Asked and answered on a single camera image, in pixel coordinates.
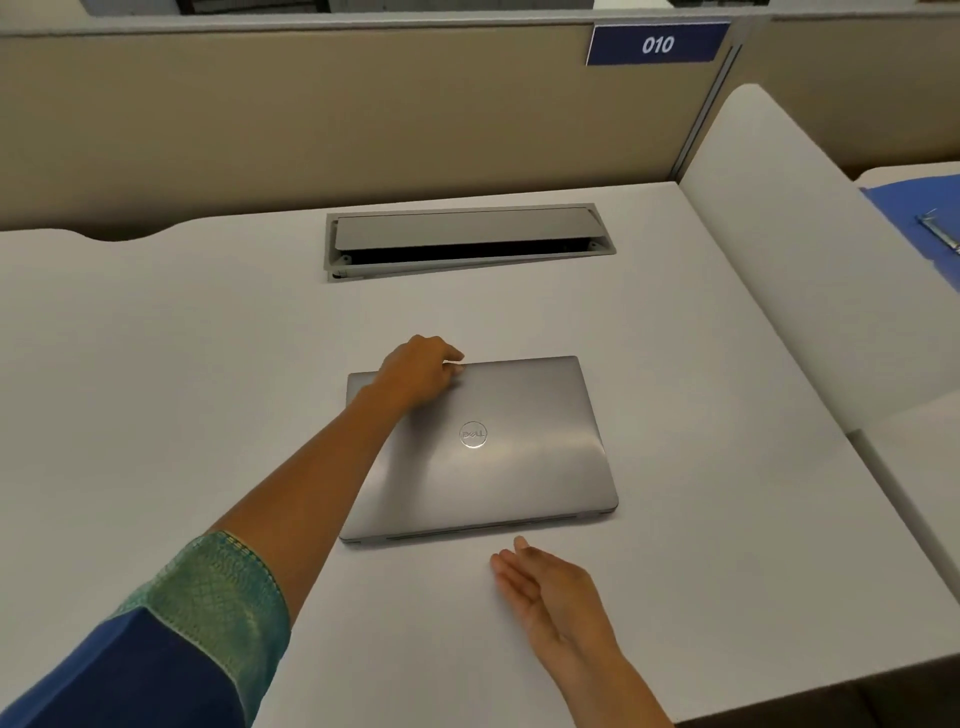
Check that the person's right hand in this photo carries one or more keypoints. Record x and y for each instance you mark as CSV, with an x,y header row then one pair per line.
x,y
561,600

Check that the person's left hand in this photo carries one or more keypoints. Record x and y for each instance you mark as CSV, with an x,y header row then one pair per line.
x,y
411,373

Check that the person's right thumb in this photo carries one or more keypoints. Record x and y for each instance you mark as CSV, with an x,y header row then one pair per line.
x,y
525,547

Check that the person's left thumb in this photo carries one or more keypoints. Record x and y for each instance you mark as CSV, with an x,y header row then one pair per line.
x,y
454,368

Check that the grey laptop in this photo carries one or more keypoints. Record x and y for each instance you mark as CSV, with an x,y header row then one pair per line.
x,y
510,457

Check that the person's right forearm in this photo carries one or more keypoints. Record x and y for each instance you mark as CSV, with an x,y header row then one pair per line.
x,y
607,690

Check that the person's left forearm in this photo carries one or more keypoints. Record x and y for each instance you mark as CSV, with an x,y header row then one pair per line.
x,y
315,480

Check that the beige partition panel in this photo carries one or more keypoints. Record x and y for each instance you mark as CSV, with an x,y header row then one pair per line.
x,y
337,120
847,82

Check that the white desk side divider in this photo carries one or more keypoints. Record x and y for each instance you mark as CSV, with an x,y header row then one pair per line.
x,y
810,262

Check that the blue sleeve with green cuff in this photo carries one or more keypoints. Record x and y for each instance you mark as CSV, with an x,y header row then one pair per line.
x,y
165,645

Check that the blue number sign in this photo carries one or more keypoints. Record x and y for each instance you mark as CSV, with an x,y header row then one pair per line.
x,y
657,43

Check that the blue folder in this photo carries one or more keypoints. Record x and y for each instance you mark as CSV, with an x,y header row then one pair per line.
x,y
919,225

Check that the metal folder clip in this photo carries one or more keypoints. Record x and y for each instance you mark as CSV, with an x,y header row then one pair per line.
x,y
941,231

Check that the grey partition post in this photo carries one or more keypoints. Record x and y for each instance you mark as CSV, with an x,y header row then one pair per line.
x,y
705,112

